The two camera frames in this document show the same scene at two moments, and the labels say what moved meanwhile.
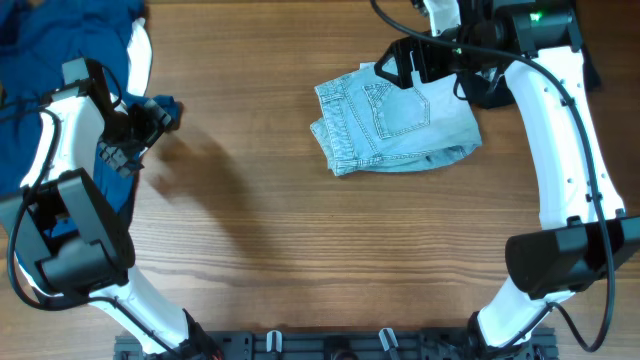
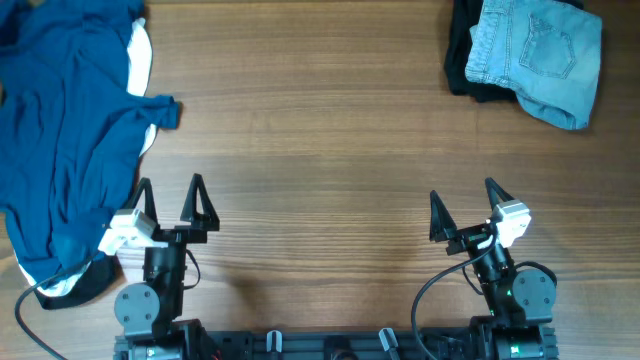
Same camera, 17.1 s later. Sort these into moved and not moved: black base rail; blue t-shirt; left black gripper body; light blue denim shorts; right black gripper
Moved: right black gripper; light blue denim shorts; left black gripper body
Not moved: black base rail; blue t-shirt
